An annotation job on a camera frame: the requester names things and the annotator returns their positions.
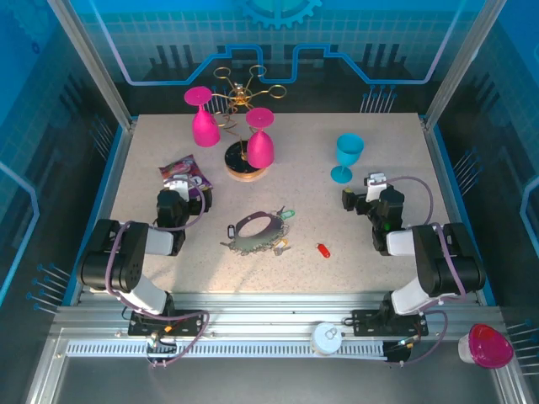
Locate large keyring with keys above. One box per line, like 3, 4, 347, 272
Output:
219, 205, 296, 257

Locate purple candy bag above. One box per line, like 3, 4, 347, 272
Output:
158, 154, 214, 199

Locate teal plastic goblet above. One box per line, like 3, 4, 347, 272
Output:
330, 133, 366, 184

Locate pink plastic goblet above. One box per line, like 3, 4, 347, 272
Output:
245, 107, 276, 169
184, 86, 221, 147

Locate silver tin can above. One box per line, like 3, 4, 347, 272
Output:
310, 322, 343, 357

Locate pink-lidded white cup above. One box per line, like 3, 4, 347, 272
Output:
457, 322, 515, 370

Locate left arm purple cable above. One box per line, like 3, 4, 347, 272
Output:
104, 176, 211, 370

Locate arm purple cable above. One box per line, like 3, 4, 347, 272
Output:
381, 175, 467, 367
104, 176, 211, 370

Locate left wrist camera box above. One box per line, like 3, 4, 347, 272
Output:
166, 176, 193, 201

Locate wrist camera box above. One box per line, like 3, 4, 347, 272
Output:
166, 176, 193, 201
364, 171, 388, 202

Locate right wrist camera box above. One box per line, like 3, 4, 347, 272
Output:
364, 171, 388, 202

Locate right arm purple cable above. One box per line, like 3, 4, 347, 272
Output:
381, 175, 467, 367

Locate gold wire glass rack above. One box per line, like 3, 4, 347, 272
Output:
212, 65, 288, 183

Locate aluminium side rail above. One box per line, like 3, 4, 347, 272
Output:
62, 121, 138, 308
420, 120, 494, 304

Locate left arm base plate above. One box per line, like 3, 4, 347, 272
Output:
128, 309, 207, 338

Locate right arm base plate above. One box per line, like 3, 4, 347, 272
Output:
351, 309, 429, 338

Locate aluminium mounting rail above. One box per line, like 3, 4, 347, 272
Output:
52, 292, 506, 342

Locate white slotted cable duct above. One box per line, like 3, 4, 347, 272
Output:
66, 341, 387, 359

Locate aluminium frame post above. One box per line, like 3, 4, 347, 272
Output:
423, 0, 510, 131
45, 0, 139, 130

